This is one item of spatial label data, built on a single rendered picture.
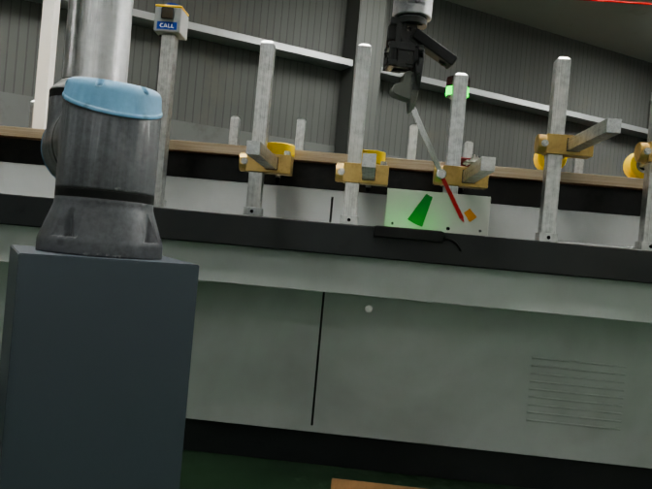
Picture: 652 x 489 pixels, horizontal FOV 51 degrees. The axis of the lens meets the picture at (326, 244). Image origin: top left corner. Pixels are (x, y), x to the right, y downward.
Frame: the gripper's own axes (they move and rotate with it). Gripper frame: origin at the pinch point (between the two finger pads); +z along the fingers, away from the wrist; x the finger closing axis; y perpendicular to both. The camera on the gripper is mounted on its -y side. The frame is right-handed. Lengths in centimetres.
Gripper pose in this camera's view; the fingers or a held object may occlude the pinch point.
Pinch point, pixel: (412, 108)
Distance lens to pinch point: 160.0
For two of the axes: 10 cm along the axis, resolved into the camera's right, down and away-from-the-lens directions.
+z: -0.9, 10.0, 0.0
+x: 1.0, 0.1, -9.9
